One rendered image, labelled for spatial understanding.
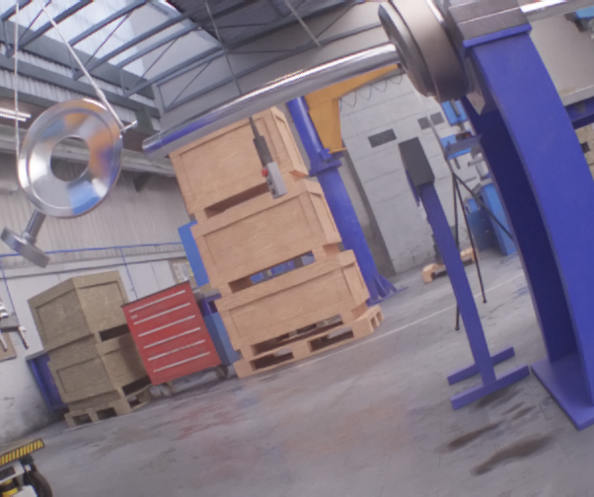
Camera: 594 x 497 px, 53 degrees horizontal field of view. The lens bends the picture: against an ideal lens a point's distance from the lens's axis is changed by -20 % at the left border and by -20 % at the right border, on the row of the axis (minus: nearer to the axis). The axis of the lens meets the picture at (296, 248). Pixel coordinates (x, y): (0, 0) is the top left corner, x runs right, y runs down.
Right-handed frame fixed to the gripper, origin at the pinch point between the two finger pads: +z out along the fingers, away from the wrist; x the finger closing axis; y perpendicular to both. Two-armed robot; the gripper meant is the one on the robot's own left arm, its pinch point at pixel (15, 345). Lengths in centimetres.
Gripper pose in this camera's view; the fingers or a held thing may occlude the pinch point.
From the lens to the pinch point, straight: 276.5
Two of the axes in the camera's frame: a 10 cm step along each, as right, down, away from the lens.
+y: 6.2, -6.8, -3.9
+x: 5.2, -0.2, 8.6
